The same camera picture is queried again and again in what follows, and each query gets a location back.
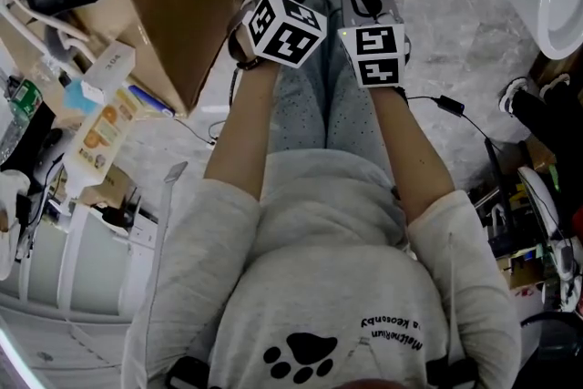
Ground person's right forearm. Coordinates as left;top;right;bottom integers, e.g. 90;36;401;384
369;85;456;225

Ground white metal rack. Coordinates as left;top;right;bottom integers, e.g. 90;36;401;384
0;190;160;324

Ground large brown cardboard box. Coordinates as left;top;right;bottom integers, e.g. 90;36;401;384
67;0;251;118

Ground person's grey dotted trousers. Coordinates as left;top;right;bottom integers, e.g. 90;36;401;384
268;0;394;179

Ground long white carton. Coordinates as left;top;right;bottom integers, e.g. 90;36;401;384
79;40;138;107

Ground person's left forearm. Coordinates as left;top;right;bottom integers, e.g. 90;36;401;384
203;57;281;201

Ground green plastic bottle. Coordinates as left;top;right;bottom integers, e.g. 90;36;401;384
0;78;44;166

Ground white hose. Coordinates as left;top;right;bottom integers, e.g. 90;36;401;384
0;0;99;65

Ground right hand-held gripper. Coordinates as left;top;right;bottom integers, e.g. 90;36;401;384
338;0;412;90

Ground blue flat box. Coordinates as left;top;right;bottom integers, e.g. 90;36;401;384
127;84;178;118

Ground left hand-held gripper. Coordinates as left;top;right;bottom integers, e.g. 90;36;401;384
241;0;329;70

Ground black power adapter with cable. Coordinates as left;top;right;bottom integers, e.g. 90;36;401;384
404;94;505;154

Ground black wristband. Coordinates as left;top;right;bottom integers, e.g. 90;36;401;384
235;56;264;72

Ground person's grey sweater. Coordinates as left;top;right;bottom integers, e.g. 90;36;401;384
121;148;523;389

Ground colourful printed carton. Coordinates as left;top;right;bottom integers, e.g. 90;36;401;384
62;86;143;189

